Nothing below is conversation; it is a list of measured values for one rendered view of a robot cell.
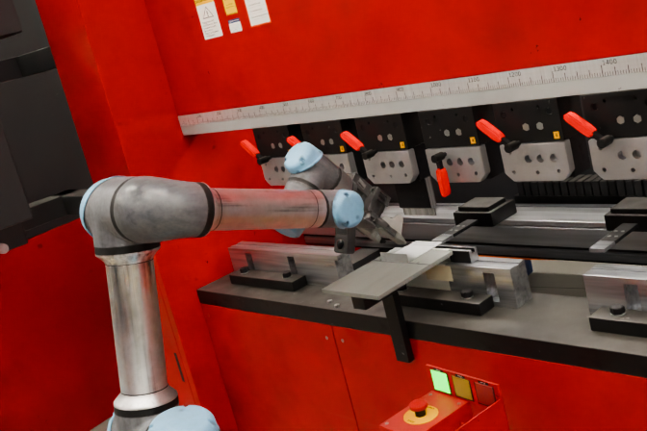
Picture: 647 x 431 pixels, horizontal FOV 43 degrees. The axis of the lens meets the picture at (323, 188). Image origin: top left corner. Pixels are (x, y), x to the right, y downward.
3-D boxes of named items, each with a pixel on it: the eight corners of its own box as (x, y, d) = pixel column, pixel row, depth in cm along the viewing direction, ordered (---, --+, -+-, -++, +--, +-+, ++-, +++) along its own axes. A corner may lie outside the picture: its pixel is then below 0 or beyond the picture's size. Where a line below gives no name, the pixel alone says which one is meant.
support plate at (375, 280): (322, 292, 189) (321, 289, 188) (396, 250, 205) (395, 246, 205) (378, 300, 175) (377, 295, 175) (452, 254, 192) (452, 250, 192)
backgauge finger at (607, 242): (572, 256, 174) (567, 234, 173) (629, 214, 191) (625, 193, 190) (625, 259, 165) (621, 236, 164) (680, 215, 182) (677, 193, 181)
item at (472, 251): (405, 258, 204) (403, 247, 203) (413, 254, 206) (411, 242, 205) (471, 263, 189) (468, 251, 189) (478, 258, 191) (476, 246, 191)
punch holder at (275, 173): (266, 186, 230) (250, 129, 227) (288, 176, 236) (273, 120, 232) (301, 185, 219) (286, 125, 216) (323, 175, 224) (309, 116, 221)
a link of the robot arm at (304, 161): (274, 171, 175) (291, 139, 178) (308, 198, 181) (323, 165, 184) (298, 171, 169) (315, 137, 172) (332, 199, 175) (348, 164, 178)
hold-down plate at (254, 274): (231, 284, 252) (228, 274, 252) (244, 277, 256) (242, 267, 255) (294, 291, 230) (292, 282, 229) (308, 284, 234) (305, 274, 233)
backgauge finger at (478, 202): (419, 246, 205) (415, 228, 204) (479, 212, 222) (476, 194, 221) (457, 249, 197) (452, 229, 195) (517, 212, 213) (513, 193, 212)
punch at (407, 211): (401, 215, 201) (393, 179, 199) (406, 214, 202) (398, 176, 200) (433, 216, 194) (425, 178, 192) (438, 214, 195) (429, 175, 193)
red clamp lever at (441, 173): (439, 198, 180) (429, 155, 178) (451, 191, 183) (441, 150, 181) (445, 198, 179) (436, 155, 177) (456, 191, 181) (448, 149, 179)
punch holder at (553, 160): (506, 181, 171) (490, 104, 167) (529, 168, 176) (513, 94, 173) (571, 180, 160) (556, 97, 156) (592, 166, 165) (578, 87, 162)
